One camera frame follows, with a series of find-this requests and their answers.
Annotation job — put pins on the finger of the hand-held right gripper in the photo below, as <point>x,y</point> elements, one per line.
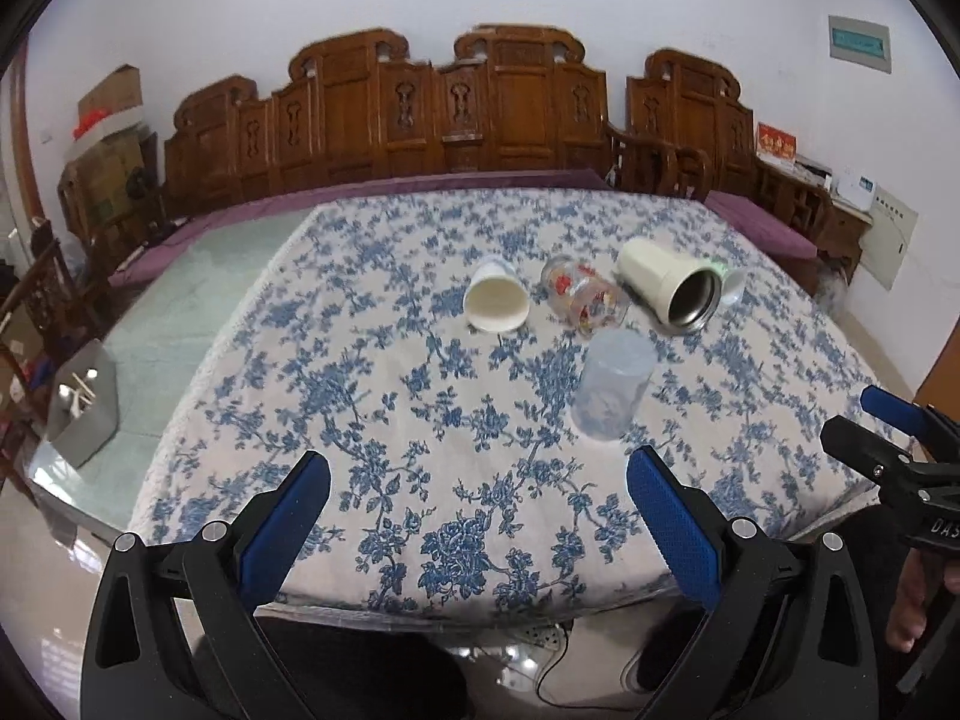
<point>862,450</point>
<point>889,403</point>

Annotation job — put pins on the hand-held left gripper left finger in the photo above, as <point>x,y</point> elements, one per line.
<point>289,525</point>

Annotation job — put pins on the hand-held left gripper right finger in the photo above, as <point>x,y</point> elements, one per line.
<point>675,525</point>

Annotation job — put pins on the translucent plastic cup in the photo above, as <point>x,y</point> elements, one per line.
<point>611,382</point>

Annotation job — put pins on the cream cup with metal inside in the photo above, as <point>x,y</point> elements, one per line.
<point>671,281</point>

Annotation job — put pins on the glass cup with red print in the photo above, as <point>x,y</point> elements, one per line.
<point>581,294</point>

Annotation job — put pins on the white paper cup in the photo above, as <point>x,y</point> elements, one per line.
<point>495,301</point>

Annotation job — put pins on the person's right hand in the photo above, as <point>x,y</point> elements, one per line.
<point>909,600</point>

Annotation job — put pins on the blue floral tablecloth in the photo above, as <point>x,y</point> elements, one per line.
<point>420,420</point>

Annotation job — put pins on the white power strip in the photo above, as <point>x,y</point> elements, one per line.
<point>545,641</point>

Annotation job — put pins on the small clear glass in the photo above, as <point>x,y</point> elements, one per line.
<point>733,283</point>

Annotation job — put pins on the wooden side table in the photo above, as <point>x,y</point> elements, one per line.
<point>810,214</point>

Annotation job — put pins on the small purple seat cushion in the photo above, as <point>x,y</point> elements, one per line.
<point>765,229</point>

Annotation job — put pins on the white router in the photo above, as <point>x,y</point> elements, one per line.
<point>855,191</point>

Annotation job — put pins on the grey open box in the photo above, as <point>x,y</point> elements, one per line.
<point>86,420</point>

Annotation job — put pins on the long purple seat cushion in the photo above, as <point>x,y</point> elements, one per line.
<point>247,214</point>

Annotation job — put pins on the dark wooden chair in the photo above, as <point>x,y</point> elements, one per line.
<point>45,292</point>

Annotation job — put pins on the carved wooden armchair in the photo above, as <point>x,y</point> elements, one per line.
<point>690,127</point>

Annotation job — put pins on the large brown cardboard box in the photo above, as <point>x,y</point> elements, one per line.
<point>105,180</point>

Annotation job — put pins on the carved wooden sofa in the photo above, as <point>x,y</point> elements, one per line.
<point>390,116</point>

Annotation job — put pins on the cardboard box with red print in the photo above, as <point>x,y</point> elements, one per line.
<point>109,101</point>

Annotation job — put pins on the cream wall cabinet door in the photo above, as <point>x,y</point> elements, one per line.
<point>892,236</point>

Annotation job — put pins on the grey wall panel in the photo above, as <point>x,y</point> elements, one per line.
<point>860,43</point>

